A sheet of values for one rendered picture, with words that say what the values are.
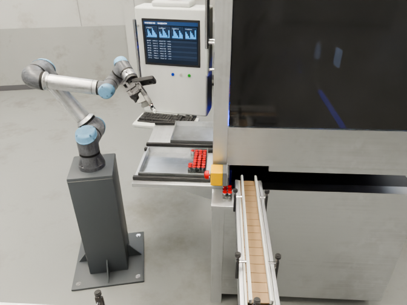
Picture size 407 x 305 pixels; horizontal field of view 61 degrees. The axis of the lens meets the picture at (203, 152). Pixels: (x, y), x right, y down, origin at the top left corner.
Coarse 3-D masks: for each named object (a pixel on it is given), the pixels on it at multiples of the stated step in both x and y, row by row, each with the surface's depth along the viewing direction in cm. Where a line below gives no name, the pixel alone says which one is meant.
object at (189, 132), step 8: (176, 128) 221; (184, 128) 221; (192, 128) 221; (200, 128) 221; (208, 128) 221; (176, 136) 212; (184, 136) 212; (192, 136) 212; (200, 136) 212; (208, 136) 211
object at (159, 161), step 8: (152, 152) 195; (160, 152) 195; (168, 152) 195; (176, 152) 195; (184, 152) 195; (144, 160) 184; (152, 160) 188; (160, 160) 188; (168, 160) 188; (176, 160) 188; (184, 160) 188; (192, 160) 188; (144, 168) 181; (152, 168) 181; (160, 168) 181; (168, 168) 181; (176, 168) 181; (184, 168) 181; (184, 176) 172; (192, 176) 171; (200, 176) 171
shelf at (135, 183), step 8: (160, 128) 221; (168, 128) 221; (152, 136) 212; (160, 136) 212; (168, 136) 212; (144, 152) 195; (208, 160) 188; (208, 168) 181; (136, 184) 170; (144, 184) 170; (152, 184) 169; (160, 184) 169; (168, 184) 169; (176, 184) 169; (184, 184) 169; (192, 184) 169; (200, 184) 169; (208, 184) 169
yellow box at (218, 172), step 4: (212, 168) 154; (216, 168) 154; (220, 168) 154; (224, 168) 154; (212, 172) 151; (216, 172) 151; (220, 172) 151; (224, 172) 151; (212, 176) 152; (216, 176) 152; (220, 176) 152; (224, 176) 152; (212, 180) 153; (216, 180) 153; (220, 180) 153; (224, 180) 153; (212, 184) 154; (216, 184) 154; (220, 184) 154; (224, 184) 154
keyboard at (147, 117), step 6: (144, 114) 252; (150, 114) 253; (156, 114) 252; (162, 114) 252; (168, 114) 252; (174, 114) 252; (138, 120) 247; (144, 120) 246; (150, 120) 246; (156, 120) 245; (162, 120) 243; (168, 120) 243; (174, 120) 243; (180, 120) 246; (186, 120) 243; (192, 120) 246
